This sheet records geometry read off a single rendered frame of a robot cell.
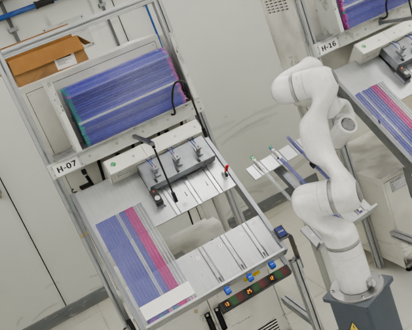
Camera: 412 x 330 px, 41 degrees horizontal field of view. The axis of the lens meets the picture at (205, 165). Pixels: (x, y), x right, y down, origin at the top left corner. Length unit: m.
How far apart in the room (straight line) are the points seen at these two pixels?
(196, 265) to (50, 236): 1.94
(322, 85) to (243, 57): 2.53
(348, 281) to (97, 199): 1.17
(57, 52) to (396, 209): 1.93
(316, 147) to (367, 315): 0.60
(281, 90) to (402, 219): 1.47
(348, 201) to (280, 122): 2.76
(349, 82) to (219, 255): 1.19
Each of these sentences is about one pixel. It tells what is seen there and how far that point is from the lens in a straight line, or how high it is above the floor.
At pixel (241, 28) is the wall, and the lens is 4.35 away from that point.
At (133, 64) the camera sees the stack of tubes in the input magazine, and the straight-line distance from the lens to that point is 2.48.
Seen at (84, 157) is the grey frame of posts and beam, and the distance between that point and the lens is 2.49.
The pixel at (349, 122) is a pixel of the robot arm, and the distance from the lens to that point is 2.25.
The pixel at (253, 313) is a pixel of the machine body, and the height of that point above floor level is 0.32.
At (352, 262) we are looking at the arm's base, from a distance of 1.93.
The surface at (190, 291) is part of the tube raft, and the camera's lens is 2.28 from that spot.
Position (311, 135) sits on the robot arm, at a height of 1.28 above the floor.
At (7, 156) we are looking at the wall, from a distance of 3.95.
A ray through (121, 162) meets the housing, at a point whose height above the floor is 1.26.
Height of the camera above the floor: 1.83
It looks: 17 degrees down
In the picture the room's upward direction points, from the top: 21 degrees counter-clockwise
